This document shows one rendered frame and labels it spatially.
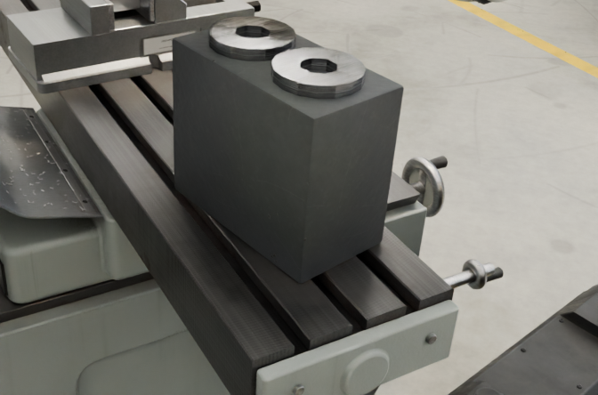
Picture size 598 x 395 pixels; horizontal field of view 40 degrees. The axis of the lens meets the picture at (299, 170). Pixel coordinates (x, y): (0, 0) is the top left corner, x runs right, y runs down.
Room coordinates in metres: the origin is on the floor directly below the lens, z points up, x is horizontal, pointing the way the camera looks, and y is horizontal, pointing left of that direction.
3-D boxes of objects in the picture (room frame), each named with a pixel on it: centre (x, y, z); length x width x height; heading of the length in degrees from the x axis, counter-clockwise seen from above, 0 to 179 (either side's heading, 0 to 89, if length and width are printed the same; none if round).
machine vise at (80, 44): (1.17, 0.26, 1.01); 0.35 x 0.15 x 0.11; 125
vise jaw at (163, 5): (1.19, 0.24, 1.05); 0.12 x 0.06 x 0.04; 35
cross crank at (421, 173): (1.31, -0.20, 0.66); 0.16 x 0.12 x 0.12; 122
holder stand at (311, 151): (0.77, 0.02, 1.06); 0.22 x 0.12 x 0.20; 44
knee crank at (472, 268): (1.21, -0.31, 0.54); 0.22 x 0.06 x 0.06; 122
